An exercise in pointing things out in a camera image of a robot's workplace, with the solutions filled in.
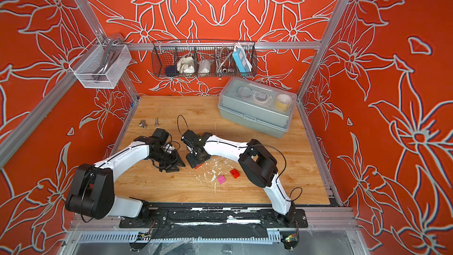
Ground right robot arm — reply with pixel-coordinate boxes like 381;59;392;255
181;130;296;222

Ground white crumpled cloth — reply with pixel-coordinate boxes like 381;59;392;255
176;56;195;74

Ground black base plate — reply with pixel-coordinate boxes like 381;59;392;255
119;203;309;229

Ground dark blue round object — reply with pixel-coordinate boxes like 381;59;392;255
165;65;179;77

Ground long red lego brick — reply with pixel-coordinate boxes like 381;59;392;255
194;164;204;170

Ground yellow tape roll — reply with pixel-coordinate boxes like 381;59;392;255
275;94;292;112

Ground clear plastic storage box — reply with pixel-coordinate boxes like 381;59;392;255
218;77;297;138

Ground black wire basket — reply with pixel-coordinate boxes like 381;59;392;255
151;39;258;78

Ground metal tongs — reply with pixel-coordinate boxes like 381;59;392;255
94;33;124;81

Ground blue white box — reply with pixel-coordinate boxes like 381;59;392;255
232;43;252;77

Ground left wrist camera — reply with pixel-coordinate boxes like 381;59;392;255
162;143;175;153

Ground pink lego brick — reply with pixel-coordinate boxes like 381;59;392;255
217;175;226;184

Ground clear plastic wall bin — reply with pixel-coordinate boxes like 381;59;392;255
70;33;132;89

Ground aluminium frame rail right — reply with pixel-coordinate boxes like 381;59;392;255
297;102;344;207

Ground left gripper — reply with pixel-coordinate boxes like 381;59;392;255
151;149;186;172

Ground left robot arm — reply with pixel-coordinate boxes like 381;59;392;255
65;128;185;221

